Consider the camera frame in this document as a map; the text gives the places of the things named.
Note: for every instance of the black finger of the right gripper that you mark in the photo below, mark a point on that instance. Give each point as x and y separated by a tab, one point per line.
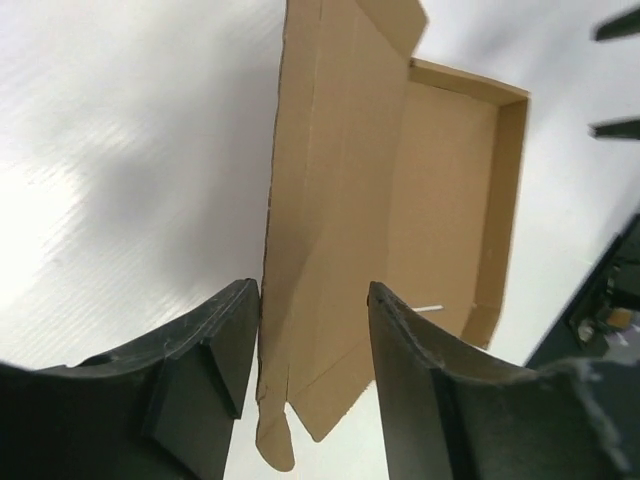
619	129
621	26

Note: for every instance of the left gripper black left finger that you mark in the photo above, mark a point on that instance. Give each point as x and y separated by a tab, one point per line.
161	406

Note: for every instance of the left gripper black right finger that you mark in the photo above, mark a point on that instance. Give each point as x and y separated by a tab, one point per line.
452	411

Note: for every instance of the brown cardboard box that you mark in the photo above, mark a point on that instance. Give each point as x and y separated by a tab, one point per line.
385	168

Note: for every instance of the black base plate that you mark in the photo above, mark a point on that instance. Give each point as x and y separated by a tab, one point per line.
602	319

